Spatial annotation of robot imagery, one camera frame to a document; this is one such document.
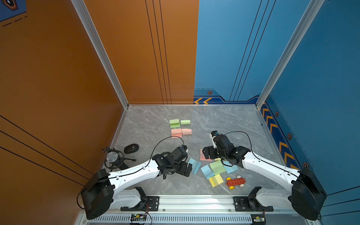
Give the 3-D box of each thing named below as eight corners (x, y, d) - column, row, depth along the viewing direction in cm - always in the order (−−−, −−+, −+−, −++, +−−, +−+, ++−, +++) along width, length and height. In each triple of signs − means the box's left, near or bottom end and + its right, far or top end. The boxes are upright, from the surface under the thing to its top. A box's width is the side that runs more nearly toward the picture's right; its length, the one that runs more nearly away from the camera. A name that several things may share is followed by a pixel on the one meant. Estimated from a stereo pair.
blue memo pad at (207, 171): (207, 179, 83) (207, 178, 81) (200, 169, 87) (201, 167, 85) (214, 175, 85) (214, 174, 83) (207, 165, 89) (207, 163, 87)
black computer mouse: (125, 154, 94) (123, 152, 92) (125, 147, 97) (124, 145, 95) (139, 150, 96) (138, 148, 93) (138, 144, 99) (137, 142, 96)
